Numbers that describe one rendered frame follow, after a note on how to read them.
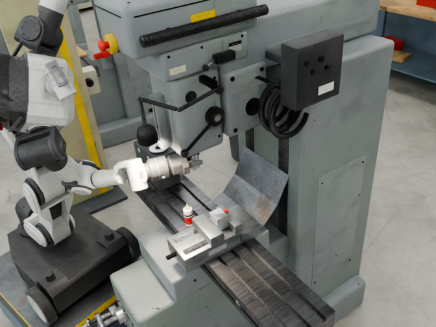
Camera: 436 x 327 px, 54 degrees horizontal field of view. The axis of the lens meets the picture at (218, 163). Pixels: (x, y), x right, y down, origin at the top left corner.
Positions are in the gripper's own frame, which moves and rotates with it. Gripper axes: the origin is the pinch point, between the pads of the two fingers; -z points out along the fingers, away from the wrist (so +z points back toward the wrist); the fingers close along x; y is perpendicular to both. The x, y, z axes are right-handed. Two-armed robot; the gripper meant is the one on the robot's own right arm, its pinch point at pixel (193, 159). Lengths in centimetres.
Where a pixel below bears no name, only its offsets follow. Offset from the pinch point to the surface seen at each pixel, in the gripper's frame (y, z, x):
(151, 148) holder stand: 11.9, 11.2, 35.7
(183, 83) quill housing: -37.4, 2.7, -10.7
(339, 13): -46, -65, 5
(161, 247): 39.9, 18.8, -1.3
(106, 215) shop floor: 124, 43, 139
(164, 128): -19.3, 10.3, -4.5
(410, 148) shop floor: 121, -228, 116
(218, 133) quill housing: -13.8, -9.0, -8.0
